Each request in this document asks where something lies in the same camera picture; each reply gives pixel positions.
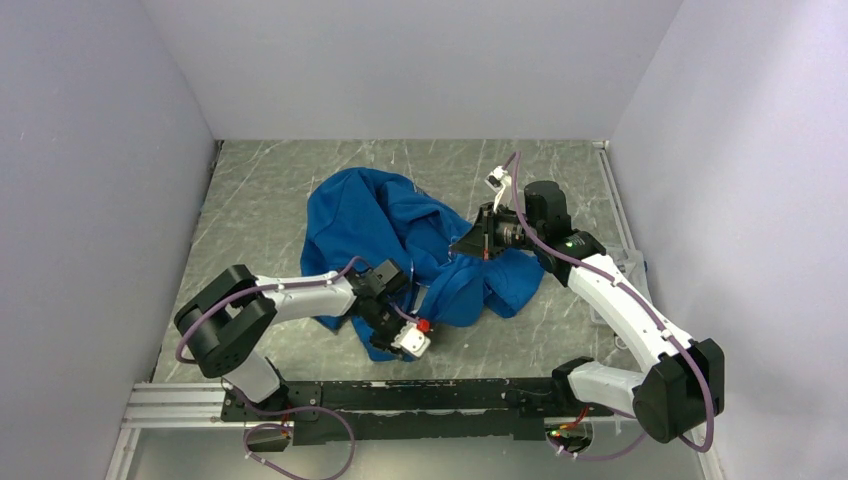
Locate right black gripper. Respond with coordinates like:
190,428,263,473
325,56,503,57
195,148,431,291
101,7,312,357
453,201,543,260

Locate blue zip jacket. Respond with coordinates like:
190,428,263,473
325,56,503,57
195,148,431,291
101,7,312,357
300,167,545,328

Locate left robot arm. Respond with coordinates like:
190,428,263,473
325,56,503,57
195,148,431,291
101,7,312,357
173,257,430,420

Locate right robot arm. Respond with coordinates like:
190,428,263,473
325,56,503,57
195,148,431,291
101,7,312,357
451,174,725,453

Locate clear plastic organizer box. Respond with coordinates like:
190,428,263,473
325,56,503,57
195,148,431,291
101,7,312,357
584,244,652,326

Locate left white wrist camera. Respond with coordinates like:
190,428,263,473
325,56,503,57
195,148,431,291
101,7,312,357
390,322,431,359

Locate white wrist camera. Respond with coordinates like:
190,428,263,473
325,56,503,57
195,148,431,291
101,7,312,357
390,322,431,359
485,166,513,213

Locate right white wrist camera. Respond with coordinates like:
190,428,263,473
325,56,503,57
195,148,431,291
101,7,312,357
485,166,513,213

